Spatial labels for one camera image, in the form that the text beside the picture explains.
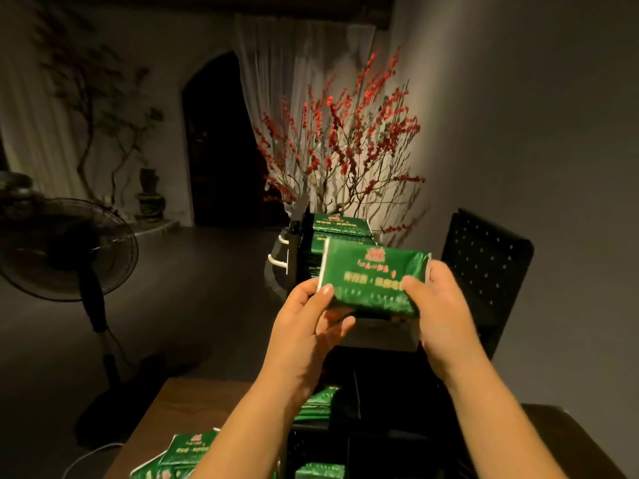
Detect person's left forearm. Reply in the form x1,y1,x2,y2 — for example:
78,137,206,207
190,369,316,479

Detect dark chair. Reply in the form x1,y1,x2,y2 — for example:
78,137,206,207
0,170,46,212

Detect dark vase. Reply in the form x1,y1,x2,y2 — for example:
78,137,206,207
134,167,168,224

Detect black standing fan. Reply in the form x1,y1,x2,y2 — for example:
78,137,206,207
0,197,166,447

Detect person's right forearm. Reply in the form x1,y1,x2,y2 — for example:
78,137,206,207
439,356,568,479

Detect red berry branches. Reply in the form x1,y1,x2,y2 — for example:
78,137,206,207
254,49,427,245

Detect white curtain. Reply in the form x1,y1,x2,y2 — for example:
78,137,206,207
234,15,379,196
0,0,87,202

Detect black metal shelf rack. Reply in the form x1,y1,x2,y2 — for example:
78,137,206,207
268,206,535,479

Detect person's left hand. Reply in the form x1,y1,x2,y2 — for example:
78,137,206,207
260,277,357,397

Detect pile of green packets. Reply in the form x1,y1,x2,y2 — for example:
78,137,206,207
130,426,221,479

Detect bare branched tree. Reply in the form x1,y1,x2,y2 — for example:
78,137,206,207
35,5,166,206

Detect person's right hand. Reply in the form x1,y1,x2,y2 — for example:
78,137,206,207
399,259,489,383

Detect white cable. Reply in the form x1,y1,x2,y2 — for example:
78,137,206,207
62,442,126,479

